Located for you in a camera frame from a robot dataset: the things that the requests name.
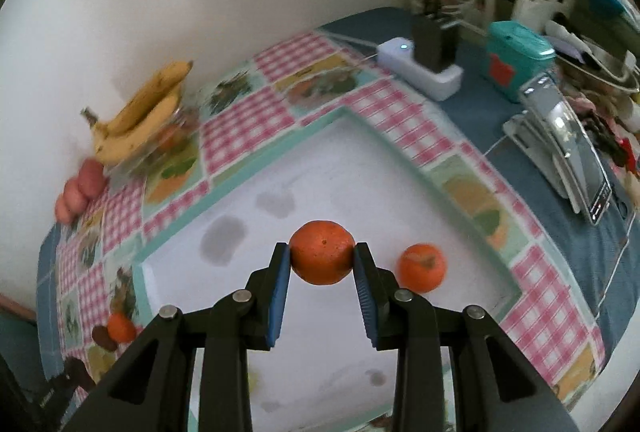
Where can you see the yellow banana bunch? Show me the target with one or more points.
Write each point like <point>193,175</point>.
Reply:
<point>140,112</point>

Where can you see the pink checkered fruit-print tablecloth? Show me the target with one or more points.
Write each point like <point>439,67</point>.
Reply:
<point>240,132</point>

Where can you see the dark brown avocado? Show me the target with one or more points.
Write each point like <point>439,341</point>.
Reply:
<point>102,340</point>

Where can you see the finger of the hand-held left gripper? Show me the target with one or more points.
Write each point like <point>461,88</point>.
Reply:
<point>55,394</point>

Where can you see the teal lidded box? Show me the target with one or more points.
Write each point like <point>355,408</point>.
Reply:
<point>517,57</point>

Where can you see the metal bowl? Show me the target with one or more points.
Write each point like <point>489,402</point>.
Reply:
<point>600,62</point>

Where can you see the clear glass bowl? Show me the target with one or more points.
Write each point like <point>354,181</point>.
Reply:
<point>172,152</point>

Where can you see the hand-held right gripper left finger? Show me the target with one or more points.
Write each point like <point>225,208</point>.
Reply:
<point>280,297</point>

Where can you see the white tray with teal rim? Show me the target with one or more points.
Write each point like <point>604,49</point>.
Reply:
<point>325,172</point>

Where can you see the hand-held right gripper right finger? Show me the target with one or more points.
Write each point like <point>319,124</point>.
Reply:
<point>364,297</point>

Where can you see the black power adapter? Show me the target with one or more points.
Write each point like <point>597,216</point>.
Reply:
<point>434,39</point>

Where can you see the smartphone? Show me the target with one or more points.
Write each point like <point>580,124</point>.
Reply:
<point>570,142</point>

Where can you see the large red apple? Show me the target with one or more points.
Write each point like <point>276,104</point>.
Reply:
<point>92,176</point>

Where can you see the orange tangerine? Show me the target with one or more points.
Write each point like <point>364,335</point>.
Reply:
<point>121,328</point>
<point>322,252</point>
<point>422,268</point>

